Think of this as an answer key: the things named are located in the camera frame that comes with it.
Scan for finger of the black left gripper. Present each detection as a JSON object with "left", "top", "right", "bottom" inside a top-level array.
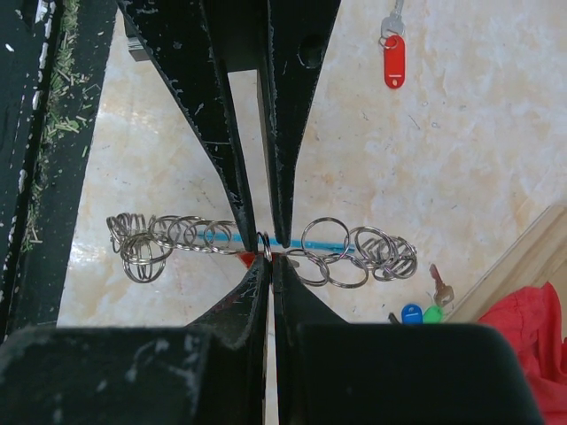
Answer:
[
  {"left": 207, "top": 1, "right": 340, "bottom": 247},
  {"left": 118, "top": 1, "right": 258, "bottom": 251}
]

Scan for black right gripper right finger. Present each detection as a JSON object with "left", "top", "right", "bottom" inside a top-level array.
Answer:
[{"left": 273, "top": 257, "right": 544, "bottom": 424}]

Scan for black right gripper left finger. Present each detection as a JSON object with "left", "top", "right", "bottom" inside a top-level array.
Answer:
[{"left": 1, "top": 257, "right": 270, "bottom": 424}]

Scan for red tag key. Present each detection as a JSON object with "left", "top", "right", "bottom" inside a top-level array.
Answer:
[
  {"left": 379, "top": 0, "right": 406, "bottom": 89},
  {"left": 236, "top": 251, "right": 280, "bottom": 270}
]

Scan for large keyring with blue grip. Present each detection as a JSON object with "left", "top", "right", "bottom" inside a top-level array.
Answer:
[{"left": 105, "top": 212, "right": 418, "bottom": 289}]

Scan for red t-shirt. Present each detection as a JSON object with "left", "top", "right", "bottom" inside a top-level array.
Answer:
[{"left": 478, "top": 282, "right": 566, "bottom": 424}]

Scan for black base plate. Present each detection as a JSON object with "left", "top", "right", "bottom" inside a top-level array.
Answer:
[{"left": 1, "top": 1, "right": 117, "bottom": 338}]

